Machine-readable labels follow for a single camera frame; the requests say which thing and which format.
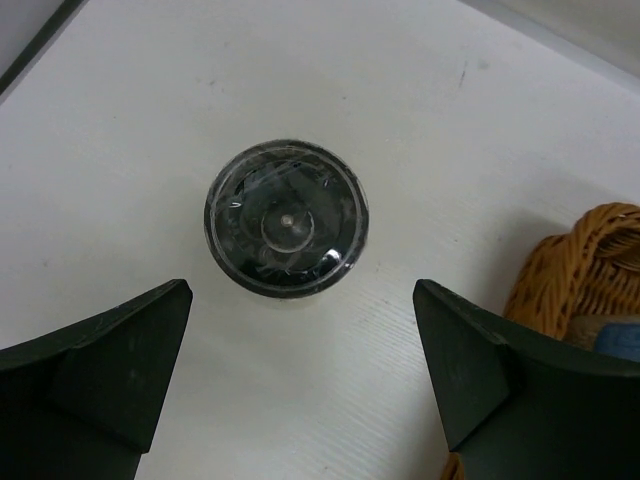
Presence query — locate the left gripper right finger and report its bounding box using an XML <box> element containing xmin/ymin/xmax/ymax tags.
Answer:
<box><xmin>413</xmin><ymin>280</ymin><xmax>639</xmax><ymax>479</ymax></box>

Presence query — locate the brown wicker divided tray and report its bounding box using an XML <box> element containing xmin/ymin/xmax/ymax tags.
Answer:
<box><xmin>442</xmin><ymin>201</ymin><xmax>640</xmax><ymax>480</ymax></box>

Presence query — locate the silver-lid spice jar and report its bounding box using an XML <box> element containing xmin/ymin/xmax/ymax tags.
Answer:
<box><xmin>564</xmin><ymin>315</ymin><xmax>640</xmax><ymax>362</ymax></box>

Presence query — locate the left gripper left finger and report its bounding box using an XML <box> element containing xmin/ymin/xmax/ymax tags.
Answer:
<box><xmin>1</xmin><ymin>279</ymin><xmax>193</xmax><ymax>479</ymax></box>

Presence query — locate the black-top salt grinder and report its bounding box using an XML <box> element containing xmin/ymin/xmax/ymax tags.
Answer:
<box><xmin>203</xmin><ymin>139</ymin><xmax>370</xmax><ymax>299</ymax></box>

